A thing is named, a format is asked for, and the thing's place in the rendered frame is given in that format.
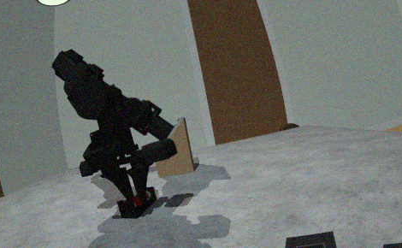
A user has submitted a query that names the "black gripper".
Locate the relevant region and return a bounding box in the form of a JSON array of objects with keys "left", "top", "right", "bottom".
[{"left": 80, "top": 116, "right": 177, "bottom": 204}]

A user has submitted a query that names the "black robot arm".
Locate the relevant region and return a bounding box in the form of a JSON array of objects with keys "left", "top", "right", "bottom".
[{"left": 52, "top": 50, "right": 176, "bottom": 173}]

